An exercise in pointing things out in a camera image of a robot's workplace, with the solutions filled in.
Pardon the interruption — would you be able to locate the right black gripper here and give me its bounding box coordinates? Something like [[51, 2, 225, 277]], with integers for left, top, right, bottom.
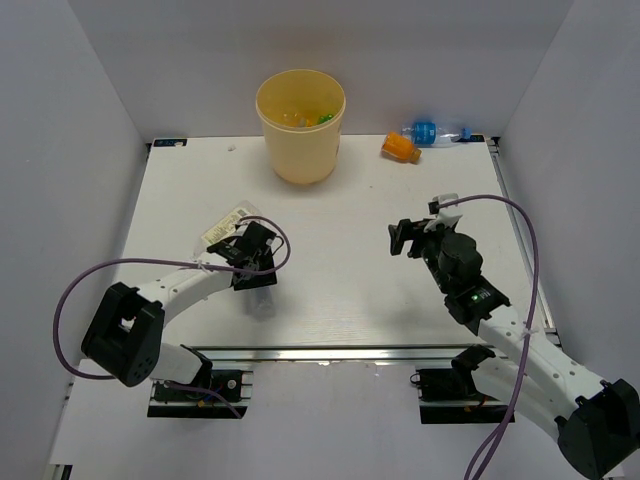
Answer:
[[388, 218, 456, 295]]

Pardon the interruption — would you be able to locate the clear bottle beige label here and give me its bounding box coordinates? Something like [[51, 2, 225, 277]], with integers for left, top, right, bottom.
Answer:
[[191, 200, 262, 260]]

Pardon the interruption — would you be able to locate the clear bottle blue label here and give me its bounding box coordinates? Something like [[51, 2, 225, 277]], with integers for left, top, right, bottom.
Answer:
[[246, 287, 276, 319]]

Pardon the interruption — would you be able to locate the orange juice bottle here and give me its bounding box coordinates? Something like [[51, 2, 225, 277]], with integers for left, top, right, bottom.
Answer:
[[381, 132, 422, 164]]

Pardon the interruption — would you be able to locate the blue capped water bottle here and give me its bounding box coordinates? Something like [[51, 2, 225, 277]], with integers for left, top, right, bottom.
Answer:
[[400, 120, 472, 148]]

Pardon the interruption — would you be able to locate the green soda bottle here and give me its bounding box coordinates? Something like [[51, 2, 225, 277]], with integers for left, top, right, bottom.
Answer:
[[304, 114, 334, 128]]

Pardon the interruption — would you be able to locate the clear bottle yellow cap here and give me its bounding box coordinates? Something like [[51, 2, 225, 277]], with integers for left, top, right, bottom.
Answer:
[[281, 112, 307, 128]]

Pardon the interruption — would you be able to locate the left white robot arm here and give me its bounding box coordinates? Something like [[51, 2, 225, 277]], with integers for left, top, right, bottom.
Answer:
[[81, 218, 277, 399]]

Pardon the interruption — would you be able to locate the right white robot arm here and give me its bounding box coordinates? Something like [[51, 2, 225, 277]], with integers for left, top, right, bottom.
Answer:
[[388, 218, 639, 479]]

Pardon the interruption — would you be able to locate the yellow plastic bin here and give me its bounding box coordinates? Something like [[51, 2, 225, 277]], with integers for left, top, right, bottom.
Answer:
[[255, 69, 346, 185]]

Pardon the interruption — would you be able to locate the black logo sticker right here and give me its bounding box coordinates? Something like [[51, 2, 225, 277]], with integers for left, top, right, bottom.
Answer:
[[458, 134, 485, 143]]

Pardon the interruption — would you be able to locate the black logo sticker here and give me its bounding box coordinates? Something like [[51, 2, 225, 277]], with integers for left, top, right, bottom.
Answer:
[[152, 138, 187, 148], [458, 134, 485, 143]]

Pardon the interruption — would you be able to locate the black logo sticker left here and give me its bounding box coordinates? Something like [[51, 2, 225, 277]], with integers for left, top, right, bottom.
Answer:
[[152, 138, 187, 148]]

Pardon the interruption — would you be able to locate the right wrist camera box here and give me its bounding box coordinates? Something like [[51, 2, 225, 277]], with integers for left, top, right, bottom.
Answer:
[[424, 193, 462, 232]]

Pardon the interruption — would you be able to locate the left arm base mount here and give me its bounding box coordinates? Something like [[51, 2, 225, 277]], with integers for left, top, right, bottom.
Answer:
[[147, 370, 253, 420]]

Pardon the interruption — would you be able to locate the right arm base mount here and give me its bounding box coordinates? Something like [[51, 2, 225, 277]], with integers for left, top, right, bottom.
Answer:
[[409, 345, 507, 425]]

